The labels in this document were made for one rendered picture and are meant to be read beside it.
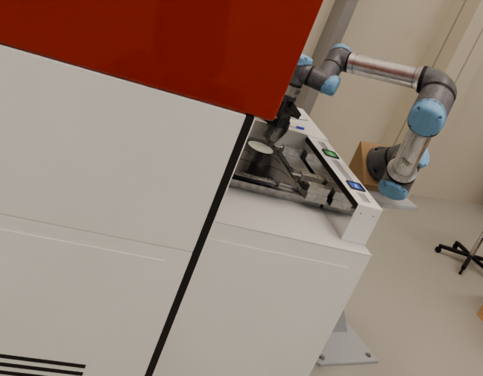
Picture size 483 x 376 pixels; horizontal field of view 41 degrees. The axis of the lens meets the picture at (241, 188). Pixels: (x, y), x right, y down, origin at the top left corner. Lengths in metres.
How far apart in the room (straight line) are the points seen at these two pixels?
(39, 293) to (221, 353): 0.73
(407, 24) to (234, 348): 3.23
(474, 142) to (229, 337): 4.15
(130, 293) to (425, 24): 3.69
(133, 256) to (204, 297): 0.43
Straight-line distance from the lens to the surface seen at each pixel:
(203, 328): 2.12
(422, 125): 2.19
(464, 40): 4.94
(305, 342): 2.27
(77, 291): 1.74
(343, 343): 3.20
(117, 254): 1.67
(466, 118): 5.73
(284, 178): 2.19
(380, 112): 5.07
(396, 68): 2.32
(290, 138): 2.52
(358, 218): 2.11
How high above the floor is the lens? 1.65
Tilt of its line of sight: 22 degrees down
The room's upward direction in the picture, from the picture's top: 22 degrees clockwise
